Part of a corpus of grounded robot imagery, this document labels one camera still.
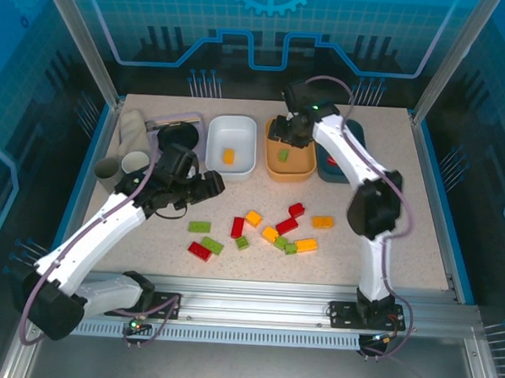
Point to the white plastic bin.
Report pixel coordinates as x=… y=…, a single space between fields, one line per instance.
x=238 y=129

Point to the controller board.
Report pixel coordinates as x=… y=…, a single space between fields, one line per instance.
x=137 y=327
x=380 y=339

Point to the gray cup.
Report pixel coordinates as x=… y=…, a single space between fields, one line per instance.
x=107 y=173

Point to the aluminium frame post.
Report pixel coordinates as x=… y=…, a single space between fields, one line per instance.
x=82 y=40
x=454 y=60

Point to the small green lego brick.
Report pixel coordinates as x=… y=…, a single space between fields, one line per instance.
x=242 y=242
x=280 y=242
x=291 y=248

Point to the black round plate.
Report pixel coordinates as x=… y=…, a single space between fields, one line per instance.
x=177 y=134

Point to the long green lego brick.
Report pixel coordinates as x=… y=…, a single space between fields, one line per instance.
x=199 y=227
x=213 y=245

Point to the beige folded towel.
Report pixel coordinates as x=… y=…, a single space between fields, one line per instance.
x=133 y=127

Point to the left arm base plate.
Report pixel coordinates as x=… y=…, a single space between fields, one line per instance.
x=163 y=305

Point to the white light-blue mug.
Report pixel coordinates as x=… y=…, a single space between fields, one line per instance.
x=134 y=161

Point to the aluminium front rail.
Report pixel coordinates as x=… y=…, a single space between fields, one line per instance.
x=251 y=299

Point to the left controller board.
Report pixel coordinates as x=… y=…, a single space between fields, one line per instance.
x=137 y=327

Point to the dark teal plastic bin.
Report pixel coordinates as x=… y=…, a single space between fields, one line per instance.
x=327 y=174

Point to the right controller board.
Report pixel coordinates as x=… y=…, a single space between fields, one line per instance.
x=380 y=339

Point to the orange plastic bin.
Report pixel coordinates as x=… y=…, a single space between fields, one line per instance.
x=291 y=170

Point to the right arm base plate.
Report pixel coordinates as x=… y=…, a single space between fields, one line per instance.
x=343 y=314

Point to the long red lego brick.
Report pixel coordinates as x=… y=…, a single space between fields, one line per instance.
x=199 y=251

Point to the blue table edge strip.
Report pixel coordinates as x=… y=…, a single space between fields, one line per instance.
x=75 y=196
x=446 y=212

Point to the long orange lego brick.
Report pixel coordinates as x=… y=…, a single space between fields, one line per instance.
x=306 y=245

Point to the lilac tray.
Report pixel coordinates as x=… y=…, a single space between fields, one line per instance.
x=201 y=123

